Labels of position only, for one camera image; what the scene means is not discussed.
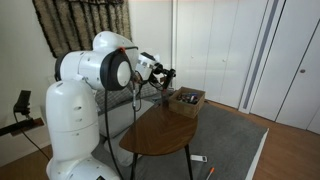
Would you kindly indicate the assorted small items pile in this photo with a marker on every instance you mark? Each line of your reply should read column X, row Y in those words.
column 188, row 98

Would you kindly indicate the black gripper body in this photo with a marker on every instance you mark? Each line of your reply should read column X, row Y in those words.
column 157, row 70

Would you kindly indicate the orange and white pen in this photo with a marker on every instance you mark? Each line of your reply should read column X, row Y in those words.
column 210, row 173

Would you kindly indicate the dark wooden half-round table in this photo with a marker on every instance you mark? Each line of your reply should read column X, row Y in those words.
column 160, row 131

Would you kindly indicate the brown shaggy wall hanging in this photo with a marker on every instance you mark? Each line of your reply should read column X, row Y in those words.
column 70, row 23

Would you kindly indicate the white remote control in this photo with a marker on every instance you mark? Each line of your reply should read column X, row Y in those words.
column 198, row 158

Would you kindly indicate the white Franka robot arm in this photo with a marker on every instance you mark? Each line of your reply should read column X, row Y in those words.
column 80, row 110

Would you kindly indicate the grey rug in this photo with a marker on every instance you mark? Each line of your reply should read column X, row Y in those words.
column 226, row 133

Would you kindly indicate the dark drinking glass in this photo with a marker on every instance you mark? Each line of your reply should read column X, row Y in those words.
column 165, row 100

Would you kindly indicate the wooden bin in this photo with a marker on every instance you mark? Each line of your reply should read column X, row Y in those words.
column 184, row 106

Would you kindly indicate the white closet doors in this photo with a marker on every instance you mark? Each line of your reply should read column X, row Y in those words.
column 213, row 50

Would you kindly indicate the brown wooden shelf board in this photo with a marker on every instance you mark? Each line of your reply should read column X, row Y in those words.
column 23, row 125

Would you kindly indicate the round metal door knob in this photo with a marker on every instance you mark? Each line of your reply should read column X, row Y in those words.
column 302, row 71

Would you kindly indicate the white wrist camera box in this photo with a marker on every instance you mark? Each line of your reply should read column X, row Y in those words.
column 148, row 56

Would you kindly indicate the white sliding door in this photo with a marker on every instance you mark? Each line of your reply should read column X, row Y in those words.
column 293, row 66

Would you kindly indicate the small light grey pillow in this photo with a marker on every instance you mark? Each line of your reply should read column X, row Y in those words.
column 125, row 156

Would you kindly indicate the black camera on stand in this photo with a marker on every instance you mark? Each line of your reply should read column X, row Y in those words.
column 22, row 101

